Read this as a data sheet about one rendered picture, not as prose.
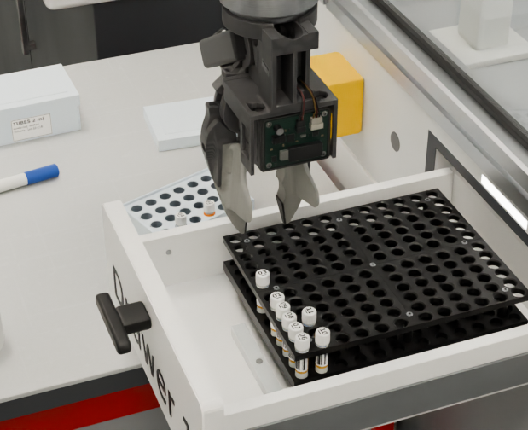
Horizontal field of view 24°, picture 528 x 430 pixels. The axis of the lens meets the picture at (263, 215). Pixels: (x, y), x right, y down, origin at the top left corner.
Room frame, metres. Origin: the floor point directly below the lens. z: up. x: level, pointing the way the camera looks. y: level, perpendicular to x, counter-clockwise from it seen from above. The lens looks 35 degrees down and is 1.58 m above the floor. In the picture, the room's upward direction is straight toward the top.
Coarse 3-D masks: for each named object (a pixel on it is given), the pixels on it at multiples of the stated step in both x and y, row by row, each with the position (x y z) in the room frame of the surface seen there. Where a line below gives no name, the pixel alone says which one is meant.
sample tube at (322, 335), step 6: (318, 330) 0.77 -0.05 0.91; (324, 330) 0.77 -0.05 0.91; (318, 336) 0.77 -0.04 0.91; (324, 336) 0.77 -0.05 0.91; (318, 342) 0.77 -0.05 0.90; (324, 342) 0.77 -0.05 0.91; (324, 354) 0.77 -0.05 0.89; (318, 360) 0.77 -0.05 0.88; (324, 360) 0.77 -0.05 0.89; (318, 366) 0.77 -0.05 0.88; (324, 366) 0.77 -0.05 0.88; (318, 372) 0.77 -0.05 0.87; (324, 372) 0.77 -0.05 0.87
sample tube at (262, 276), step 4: (256, 272) 0.85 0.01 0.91; (260, 272) 0.85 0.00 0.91; (264, 272) 0.85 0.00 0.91; (268, 272) 0.85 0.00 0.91; (256, 276) 0.85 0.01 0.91; (260, 276) 0.85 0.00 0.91; (264, 276) 0.85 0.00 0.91; (268, 276) 0.85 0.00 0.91; (256, 280) 0.85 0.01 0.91; (260, 280) 0.85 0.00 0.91; (264, 280) 0.85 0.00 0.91; (268, 280) 0.85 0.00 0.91; (256, 284) 0.85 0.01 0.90; (260, 284) 0.85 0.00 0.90; (264, 284) 0.85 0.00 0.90; (268, 284) 0.85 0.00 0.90; (268, 300) 0.85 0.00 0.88; (260, 308) 0.85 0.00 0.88; (260, 312) 0.85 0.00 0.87; (264, 312) 0.85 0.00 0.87
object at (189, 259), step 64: (384, 192) 1.01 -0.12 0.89; (448, 192) 1.03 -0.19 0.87; (192, 256) 0.94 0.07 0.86; (512, 256) 0.93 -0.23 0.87; (192, 320) 0.88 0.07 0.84; (256, 384) 0.79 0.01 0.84; (320, 384) 0.73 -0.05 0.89; (384, 384) 0.74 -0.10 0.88; (448, 384) 0.76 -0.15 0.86; (512, 384) 0.79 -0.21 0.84
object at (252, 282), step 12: (228, 240) 0.92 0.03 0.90; (240, 240) 0.92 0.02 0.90; (240, 252) 0.90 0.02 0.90; (252, 252) 0.90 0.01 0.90; (240, 264) 0.88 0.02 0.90; (252, 264) 0.88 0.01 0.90; (252, 288) 0.85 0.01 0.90; (264, 288) 0.84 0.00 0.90; (264, 300) 0.83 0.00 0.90; (276, 324) 0.80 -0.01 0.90; (288, 348) 0.77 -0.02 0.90; (312, 348) 0.77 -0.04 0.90
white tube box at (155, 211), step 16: (192, 176) 1.18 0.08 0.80; (208, 176) 1.18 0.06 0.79; (160, 192) 1.15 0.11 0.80; (176, 192) 1.16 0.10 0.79; (192, 192) 1.15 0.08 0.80; (208, 192) 1.15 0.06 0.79; (128, 208) 1.11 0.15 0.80; (144, 208) 1.11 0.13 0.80; (160, 208) 1.12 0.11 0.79; (176, 208) 1.11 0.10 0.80; (192, 208) 1.11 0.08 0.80; (144, 224) 1.08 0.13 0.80; (160, 224) 1.09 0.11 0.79
